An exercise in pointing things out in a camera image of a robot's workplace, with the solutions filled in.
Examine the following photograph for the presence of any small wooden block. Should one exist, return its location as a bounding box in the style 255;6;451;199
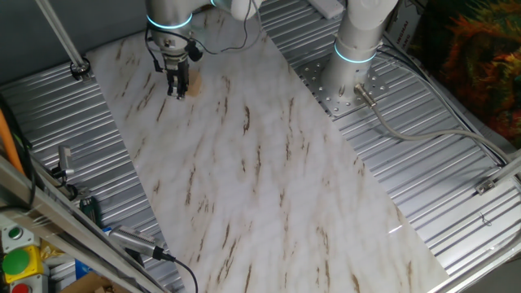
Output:
186;71;204;98

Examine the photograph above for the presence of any brown cardboard box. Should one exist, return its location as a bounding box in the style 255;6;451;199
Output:
60;271;131;293

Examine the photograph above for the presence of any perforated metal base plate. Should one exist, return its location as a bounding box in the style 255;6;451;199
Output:
293;51;392;120

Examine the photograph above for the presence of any grey cable with metal plug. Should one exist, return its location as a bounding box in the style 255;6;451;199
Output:
352;82;514;164

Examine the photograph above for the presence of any aluminium frame pole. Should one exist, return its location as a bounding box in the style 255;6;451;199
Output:
34;0;86;68

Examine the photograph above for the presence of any metal camera mount clamp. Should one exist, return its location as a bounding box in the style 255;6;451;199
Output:
50;166;90;201

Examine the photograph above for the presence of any white box small green button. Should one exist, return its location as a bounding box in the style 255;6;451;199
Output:
0;221;42;253

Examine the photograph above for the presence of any small metal corner bracket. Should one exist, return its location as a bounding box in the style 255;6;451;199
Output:
475;178;497;195

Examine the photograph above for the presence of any aluminium frame beam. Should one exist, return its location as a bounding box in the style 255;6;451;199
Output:
0;156;168;293

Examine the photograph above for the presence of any green hex key set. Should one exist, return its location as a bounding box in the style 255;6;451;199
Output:
79;196;103;229

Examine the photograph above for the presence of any black camera cable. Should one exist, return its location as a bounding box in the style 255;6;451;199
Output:
152;246;199;293

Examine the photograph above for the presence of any blue tissue pack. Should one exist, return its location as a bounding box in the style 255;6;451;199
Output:
75;258;98;282

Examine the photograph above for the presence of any aluminium table edge rail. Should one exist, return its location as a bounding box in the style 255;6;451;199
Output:
427;235;521;293

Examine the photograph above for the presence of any silver ribbed camera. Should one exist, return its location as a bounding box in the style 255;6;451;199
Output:
107;225;166;261

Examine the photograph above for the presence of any white box red print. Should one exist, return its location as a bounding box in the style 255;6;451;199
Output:
384;0;427;48

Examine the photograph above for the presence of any orange cable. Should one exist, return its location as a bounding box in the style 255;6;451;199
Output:
0;109;26;176

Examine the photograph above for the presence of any grey box red button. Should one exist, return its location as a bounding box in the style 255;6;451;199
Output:
7;274;50;293

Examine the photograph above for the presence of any white power strip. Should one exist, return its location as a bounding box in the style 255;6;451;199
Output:
307;0;345;20

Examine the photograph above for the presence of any short aluminium profile bar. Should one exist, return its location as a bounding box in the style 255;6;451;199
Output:
486;148;521;186

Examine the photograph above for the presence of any yellow box green push button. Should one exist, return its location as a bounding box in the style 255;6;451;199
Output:
2;245;45;285

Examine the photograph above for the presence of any black round wrist camera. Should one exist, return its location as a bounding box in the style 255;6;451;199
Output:
185;39;204;63

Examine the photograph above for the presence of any small silver camera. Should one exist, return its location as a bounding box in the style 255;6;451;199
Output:
56;145;77;178

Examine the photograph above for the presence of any black pole foot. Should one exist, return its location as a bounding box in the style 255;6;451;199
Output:
69;56;93;81

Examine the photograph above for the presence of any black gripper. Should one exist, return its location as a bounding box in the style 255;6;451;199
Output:
164;56;190;101

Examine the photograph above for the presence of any colourful orange green cloth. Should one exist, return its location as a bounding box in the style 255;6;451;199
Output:
406;0;521;150

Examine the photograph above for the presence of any white marble pattern mat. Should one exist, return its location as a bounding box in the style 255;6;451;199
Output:
84;0;450;293

